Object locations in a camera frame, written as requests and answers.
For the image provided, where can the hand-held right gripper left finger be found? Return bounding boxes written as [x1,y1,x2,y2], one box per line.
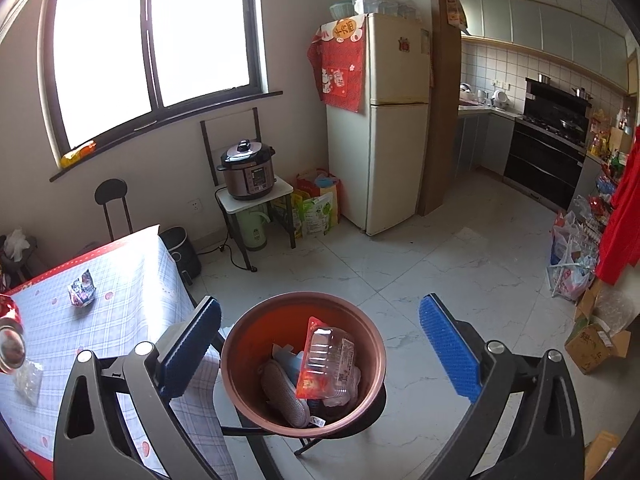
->
[52,296,223,480]

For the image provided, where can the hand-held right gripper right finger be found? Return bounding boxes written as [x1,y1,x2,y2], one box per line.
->
[418,293,587,480]

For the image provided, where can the red-brown waste bin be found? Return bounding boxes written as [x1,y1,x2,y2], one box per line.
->
[219,293,389,435]

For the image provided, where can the blue cardboard box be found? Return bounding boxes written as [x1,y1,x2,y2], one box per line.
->
[271,342,306,377]

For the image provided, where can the clear red-label food container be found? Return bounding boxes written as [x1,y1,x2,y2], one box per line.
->
[295,315,362,409]

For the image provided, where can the clear plastic bag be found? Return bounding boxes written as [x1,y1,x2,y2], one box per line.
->
[12,359,44,406]

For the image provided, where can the black air fryer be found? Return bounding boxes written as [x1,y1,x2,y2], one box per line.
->
[158,225,203,286]

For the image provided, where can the brown mesh slipper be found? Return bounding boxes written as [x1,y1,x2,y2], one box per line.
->
[259,359,311,429]

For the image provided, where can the silver printed snack wrapper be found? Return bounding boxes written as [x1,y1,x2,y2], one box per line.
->
[67,268,97,309]

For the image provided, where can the green thermos jug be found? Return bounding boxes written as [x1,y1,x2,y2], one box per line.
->
[234,203,271,251]

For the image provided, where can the open cardboard box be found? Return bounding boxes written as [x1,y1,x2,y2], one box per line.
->
[564,322,632,375]

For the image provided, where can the pile of plastic bags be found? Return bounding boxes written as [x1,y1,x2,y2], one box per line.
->
[547,194,614,304]

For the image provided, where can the black round stool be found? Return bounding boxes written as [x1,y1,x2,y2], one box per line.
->
[94,178,134,244]

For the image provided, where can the white side table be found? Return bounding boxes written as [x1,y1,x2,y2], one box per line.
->
[215,174,295,272]

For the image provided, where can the dark electric pressure cooker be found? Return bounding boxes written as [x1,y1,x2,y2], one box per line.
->
[217,139,277,203]

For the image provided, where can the green printed bag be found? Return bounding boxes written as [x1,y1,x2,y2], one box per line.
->
[299,192,339,237]

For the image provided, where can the crushed red drink can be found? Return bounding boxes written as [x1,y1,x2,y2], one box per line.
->
[0,294,27,375]

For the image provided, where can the flat cardboard box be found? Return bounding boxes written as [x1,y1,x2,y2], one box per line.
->
[582,429,624,480]

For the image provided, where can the dark low stool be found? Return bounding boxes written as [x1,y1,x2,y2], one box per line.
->
[0,232,39,287]

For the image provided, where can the cream refrigerator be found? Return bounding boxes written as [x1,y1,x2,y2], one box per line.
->
[324,12,432,237]

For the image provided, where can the crumpled white bag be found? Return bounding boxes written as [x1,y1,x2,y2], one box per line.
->
[2,228,34,261]

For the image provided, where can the red shopping bag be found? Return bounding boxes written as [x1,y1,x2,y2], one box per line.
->
[294,167,344,202]

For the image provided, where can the black kitchen stove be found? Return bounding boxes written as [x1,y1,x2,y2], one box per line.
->
[502,114,589,212]

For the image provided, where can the grey kitchen counter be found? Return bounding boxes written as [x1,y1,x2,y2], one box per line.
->
[457,102,522,177]

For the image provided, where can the dark windowsill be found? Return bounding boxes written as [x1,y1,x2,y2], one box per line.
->
[48,90,284,184]

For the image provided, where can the red hanging garment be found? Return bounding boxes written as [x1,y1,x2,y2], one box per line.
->
[594,127,640,287]

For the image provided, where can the yellow snack packet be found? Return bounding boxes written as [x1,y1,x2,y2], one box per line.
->
[59,139,98,169]

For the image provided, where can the shelf of bottles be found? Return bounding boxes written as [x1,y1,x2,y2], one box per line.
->
[587,107,636,182]

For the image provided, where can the black range hood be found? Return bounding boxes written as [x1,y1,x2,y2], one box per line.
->
[524,77,594,112]

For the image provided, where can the red printed cloth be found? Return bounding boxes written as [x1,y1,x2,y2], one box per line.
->
[307,17,369,112]

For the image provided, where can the black-framed window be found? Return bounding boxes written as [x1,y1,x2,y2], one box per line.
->
[37,0,269,161]

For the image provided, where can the black power cable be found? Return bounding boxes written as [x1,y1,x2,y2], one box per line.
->
[192,187,259,274]

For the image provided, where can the black folding frame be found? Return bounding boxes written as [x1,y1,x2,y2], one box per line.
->
[199,107,262,187]

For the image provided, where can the grey wall cabinets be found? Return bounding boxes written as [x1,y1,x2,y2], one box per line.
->
[457,0,632,97]

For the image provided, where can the hanging wall calendar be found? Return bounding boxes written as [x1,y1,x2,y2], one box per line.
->
[444,0,469,36]

